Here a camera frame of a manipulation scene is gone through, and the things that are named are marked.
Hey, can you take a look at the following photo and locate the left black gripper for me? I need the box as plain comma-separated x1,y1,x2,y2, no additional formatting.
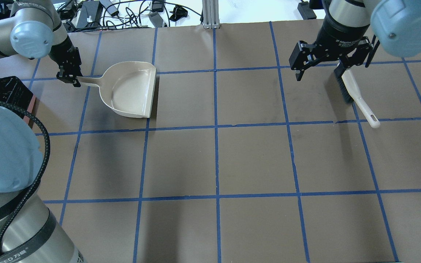
50,37,83,88

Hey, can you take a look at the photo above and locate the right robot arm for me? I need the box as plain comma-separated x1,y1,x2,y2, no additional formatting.
289,0,421,81

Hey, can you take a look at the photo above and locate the black braided cable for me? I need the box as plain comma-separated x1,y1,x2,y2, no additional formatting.
0,99,51,260

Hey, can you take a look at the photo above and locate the bin with black bag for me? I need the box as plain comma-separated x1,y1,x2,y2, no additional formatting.
0,76,37,114

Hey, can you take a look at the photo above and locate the black power adapter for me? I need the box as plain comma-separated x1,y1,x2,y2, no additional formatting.
76,0,103,28

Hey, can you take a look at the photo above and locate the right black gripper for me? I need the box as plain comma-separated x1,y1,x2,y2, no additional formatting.
289,16,380,81

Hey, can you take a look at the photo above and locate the beige plastic dustpan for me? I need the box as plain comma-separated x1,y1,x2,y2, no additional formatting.
77,61,157,118

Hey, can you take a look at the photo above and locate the aluminium frame post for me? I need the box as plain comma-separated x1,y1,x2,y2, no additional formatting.
202,0,221,29

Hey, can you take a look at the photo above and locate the beige hand brush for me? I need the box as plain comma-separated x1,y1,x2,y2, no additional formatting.
334,63,380,129

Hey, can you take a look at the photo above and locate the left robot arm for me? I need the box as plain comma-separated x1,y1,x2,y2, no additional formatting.
0,0,87,263

